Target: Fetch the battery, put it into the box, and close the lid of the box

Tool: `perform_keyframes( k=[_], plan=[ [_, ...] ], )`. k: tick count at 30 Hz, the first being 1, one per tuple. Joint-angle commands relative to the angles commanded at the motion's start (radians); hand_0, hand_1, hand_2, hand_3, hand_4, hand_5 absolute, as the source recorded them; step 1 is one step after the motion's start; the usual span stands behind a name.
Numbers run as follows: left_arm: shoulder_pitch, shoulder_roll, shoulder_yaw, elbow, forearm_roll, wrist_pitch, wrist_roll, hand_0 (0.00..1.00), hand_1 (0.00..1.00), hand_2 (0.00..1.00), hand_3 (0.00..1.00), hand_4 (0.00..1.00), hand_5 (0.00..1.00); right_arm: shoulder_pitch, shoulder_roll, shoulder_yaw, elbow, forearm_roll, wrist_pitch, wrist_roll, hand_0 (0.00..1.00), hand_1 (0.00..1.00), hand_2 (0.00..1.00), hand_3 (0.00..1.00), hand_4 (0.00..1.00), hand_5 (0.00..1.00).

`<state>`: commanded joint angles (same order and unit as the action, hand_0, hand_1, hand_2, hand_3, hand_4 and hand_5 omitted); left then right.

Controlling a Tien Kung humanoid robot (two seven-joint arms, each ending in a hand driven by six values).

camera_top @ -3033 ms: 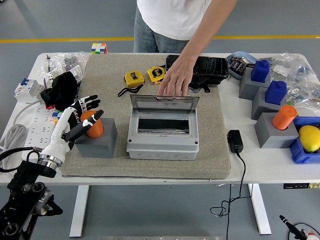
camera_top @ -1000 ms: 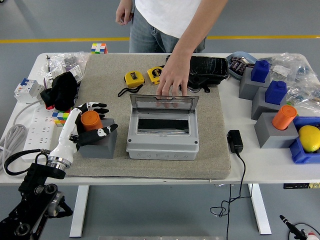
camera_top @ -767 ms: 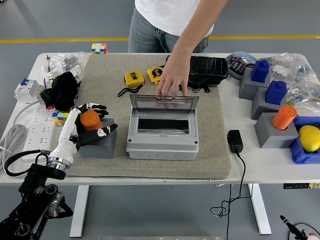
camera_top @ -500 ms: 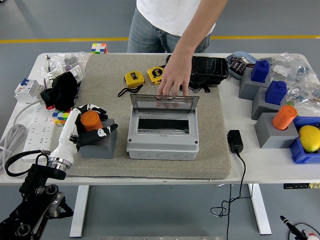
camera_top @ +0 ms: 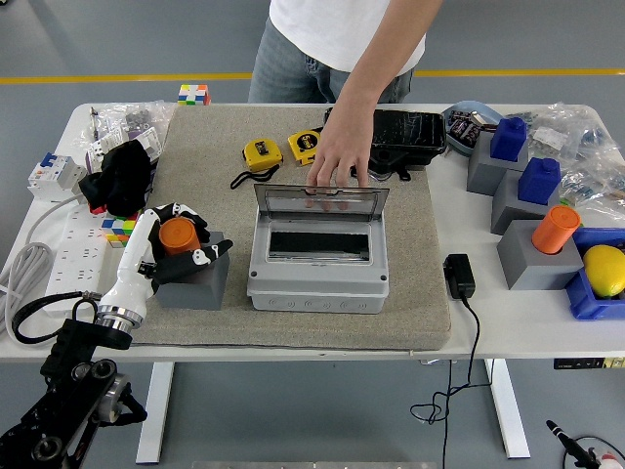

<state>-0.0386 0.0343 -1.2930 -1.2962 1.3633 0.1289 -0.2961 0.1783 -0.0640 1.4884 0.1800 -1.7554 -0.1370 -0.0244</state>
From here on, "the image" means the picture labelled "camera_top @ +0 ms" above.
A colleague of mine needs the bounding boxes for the white circuit breaker blue lever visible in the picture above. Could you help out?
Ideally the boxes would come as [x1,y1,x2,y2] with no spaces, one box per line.
[26,151,89,201]

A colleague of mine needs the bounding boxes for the orange cylinder battery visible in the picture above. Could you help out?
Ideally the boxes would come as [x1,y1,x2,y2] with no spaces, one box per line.
[530,204,583,256]
[158,217,202,258]

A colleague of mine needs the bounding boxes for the light blue bowl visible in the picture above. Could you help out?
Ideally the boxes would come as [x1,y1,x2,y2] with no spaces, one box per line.
[441,100,504,157]

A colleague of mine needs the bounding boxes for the thin black adapter cord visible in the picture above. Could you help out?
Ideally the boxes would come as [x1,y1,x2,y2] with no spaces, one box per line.
[408,295,495,469]

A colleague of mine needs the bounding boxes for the clear bags of small parts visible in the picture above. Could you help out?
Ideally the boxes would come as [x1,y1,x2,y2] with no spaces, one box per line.
[507,101,625,216]

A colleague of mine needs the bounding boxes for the person's left hand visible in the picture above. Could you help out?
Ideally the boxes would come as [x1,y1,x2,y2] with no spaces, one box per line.
[306,110,377,211]

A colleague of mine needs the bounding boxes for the black plastic tray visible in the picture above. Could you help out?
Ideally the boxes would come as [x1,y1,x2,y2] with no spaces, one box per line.
[322,107,448,182]

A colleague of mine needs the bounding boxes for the white power strip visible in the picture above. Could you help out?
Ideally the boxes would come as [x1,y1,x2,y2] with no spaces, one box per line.
[42,203,117,314]

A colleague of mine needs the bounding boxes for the white terminal modules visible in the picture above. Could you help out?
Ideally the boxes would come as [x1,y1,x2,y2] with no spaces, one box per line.
[85,126,165,170]

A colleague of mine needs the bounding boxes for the black power adapter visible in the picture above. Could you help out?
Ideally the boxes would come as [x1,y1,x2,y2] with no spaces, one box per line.
[442,252,478,300]

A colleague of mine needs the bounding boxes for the clear bags of hardware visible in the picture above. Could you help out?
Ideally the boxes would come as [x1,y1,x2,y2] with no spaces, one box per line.
[72,100,177,152]

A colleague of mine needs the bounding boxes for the grey-brown felt mat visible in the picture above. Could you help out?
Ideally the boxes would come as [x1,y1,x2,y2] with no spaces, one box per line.
[112,105,453,351]

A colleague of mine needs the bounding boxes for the table height control panel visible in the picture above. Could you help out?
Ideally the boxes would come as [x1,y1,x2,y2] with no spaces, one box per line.
[553,357,625,371]

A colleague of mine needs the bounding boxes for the transparent hinged box lid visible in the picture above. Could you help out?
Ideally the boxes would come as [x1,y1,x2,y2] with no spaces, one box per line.
[253,184,391,229]

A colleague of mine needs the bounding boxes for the yellow lemon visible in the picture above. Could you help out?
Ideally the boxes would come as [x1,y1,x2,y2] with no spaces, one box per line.
[583,244,625,299]

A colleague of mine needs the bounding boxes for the thick white power cable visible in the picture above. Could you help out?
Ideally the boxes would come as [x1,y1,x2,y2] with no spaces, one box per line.
[0,193,88,349]

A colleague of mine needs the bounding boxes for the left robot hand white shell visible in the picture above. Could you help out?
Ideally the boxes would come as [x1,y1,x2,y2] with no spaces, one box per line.
[99,201,234,317]

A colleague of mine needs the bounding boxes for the yellow tape measure black strap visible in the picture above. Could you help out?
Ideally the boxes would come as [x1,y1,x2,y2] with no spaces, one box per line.
[229,139,284,191]

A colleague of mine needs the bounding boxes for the grey plastic junction box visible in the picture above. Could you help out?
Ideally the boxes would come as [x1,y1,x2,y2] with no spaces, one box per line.
[246,214,391,315]

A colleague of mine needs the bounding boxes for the blue plastic bin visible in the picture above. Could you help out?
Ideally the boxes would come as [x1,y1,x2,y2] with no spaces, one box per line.
[564,227,625,321]

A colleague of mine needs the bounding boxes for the Rubik's cube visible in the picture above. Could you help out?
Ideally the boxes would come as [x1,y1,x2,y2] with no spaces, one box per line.
[177,83,213,107]
[101,210,143,248]

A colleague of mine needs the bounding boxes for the white table leg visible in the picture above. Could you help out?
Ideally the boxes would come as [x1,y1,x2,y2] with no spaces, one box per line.
[482,359,532,459]
[135,361,176,464]

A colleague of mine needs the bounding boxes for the black cloth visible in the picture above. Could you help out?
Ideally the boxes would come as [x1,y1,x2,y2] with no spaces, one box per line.
[77,141,153,217]

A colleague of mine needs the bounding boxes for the blue plastic block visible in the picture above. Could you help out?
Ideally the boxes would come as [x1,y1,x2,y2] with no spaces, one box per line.
[489,116,529,162]
[517,156,562,206]

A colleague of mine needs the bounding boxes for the grey block holder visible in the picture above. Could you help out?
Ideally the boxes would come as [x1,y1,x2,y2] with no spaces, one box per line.
[496,219,585,292]
[466,130,531,197]
[154,232,231,311]
[489,168,563,235]

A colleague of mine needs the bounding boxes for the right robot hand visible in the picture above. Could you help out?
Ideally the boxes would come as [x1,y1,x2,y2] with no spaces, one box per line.
[545,418,625,469]

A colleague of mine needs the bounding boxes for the dark snack packets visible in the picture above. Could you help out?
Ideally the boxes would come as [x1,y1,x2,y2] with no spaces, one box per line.
[447,109,483,146]

